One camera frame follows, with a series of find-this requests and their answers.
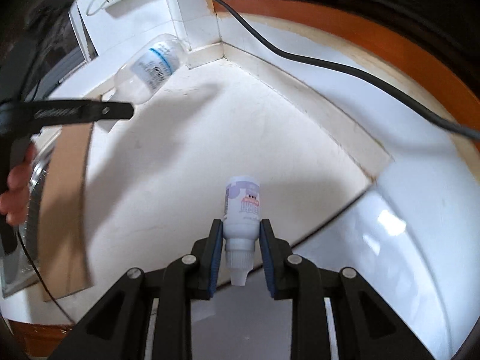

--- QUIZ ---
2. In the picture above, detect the clear plastic water bottle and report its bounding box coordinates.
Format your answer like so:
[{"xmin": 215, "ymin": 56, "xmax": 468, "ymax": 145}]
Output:
[{"xmin": 107, "ymin": 33, "xmax": 188, "ymax": 106}]

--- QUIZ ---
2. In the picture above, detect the small white dropper bottle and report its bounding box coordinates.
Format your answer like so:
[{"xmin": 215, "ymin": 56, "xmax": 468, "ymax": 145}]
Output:
[{"xmin": 223, "ymin": 175, "xmax": 261, "ymax": 287}]

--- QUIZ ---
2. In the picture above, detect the person's left hand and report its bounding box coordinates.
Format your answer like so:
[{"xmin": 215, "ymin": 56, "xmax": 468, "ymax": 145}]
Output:
[{"xmin": 1, "ymin": 142, "xmax": 37, "ymax": 226}]

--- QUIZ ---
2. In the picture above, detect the brown cardboard sheet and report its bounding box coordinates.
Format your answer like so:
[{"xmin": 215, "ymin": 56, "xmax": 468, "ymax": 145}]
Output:
[{"xmin": 38, "ymin": 124, "xmax": 93, "ymax": 300}]

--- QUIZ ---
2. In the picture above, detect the black power cable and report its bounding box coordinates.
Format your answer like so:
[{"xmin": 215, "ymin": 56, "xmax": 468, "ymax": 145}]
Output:
[{"xmin": 206, "ymin": 0, "xmax": 480, "ymax": 142}]

